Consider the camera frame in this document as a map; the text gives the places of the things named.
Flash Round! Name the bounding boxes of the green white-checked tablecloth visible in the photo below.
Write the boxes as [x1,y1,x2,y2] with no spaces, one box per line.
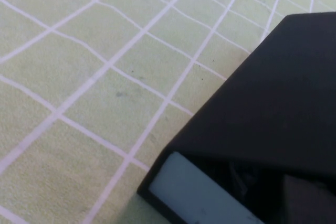
[0,0,336,224]

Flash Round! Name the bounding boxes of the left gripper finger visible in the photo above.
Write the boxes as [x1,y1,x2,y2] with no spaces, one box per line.
[282,173,336,224]

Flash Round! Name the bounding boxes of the black printed glasses case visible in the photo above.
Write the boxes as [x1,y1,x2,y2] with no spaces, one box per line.
[136,11,336,224]

